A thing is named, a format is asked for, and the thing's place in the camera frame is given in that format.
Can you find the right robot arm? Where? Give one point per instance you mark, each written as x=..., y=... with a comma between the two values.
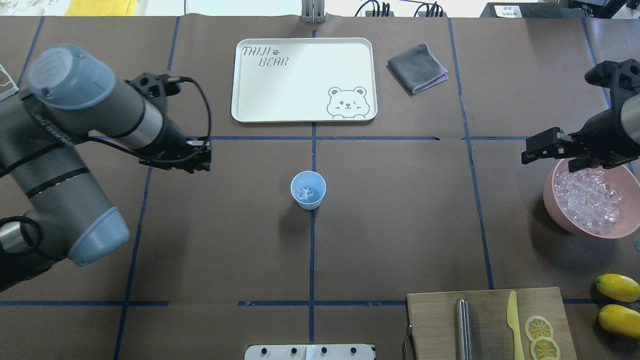
x=630, y=121

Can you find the cream bear serving tray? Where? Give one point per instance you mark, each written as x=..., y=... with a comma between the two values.
x=291, y=80

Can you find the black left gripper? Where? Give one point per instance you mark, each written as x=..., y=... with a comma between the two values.
x=173, y=137

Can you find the light blue plastic cup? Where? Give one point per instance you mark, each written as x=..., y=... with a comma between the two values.
x=314, y=180

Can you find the grey folded cloth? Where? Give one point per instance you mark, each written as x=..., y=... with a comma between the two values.
x=417, y=69

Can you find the pink plastic bowl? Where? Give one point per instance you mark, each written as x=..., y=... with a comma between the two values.
x=623, y=179

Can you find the yellow cloth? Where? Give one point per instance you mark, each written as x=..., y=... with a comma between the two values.
x=101, y=8

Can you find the yellow plastic knife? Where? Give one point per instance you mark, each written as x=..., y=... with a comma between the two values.
x=512, y=318

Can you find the aluminium frame post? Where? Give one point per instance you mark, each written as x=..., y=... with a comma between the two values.
x=313, y=11

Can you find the steel tube with black cap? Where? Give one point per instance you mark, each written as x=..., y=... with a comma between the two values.
x=463, y=342

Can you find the white wire cup rack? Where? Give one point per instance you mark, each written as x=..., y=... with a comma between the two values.
x=8, y=86

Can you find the yellow lemon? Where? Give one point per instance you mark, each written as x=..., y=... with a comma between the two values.
x=618, y=287
x=620, y=321

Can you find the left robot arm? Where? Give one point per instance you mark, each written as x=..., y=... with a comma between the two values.
x=72, y=98

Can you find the wooden cutting board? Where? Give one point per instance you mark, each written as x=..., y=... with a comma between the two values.
x=434, y=323

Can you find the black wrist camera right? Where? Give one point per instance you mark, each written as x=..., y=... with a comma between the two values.
x=622, y=79

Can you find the pile of clear ice cubes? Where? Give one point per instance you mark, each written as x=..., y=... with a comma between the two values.
x=589, y=198

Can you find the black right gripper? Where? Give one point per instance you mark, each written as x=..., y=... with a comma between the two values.
x=602, y=131

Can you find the lemon slice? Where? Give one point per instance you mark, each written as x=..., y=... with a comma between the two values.
x=538, y=327
x=542, y=348

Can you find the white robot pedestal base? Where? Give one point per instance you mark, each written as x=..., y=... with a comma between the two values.
x=349, y=351

